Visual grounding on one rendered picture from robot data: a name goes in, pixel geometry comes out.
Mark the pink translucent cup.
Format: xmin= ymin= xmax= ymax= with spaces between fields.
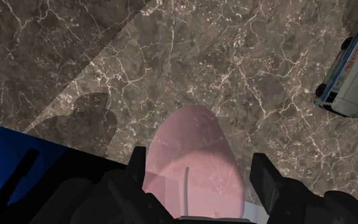
xmin=142 ymin=104 xmax=246 ymax=220

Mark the white toy van blue stripe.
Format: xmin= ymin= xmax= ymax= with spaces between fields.
xmin=313 ymin=10 xmax=358 ymax=119

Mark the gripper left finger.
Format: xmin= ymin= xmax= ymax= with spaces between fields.
xmin=29 ymin=146 xmax=177 ymax=224

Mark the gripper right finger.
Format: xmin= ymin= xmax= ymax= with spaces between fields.
xmin=249 ymin=152 xmax=358 ymax=224

